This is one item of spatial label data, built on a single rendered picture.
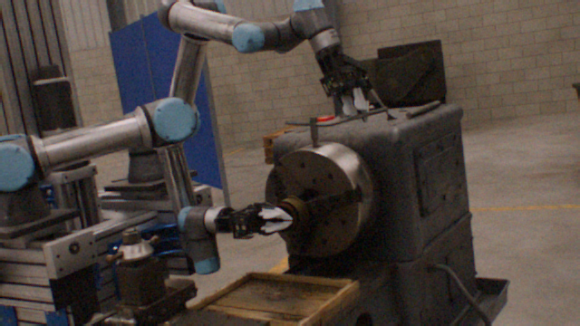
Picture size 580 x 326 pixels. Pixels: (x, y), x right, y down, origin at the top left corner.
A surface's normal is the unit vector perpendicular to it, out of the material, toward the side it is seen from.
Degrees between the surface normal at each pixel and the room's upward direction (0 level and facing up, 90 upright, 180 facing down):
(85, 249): 90
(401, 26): 90
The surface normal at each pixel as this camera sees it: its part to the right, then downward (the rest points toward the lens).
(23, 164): 0.27, 0.13
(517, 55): -0.40, 0.20
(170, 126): 0.50, 0.05
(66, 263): 0.84, -0.04
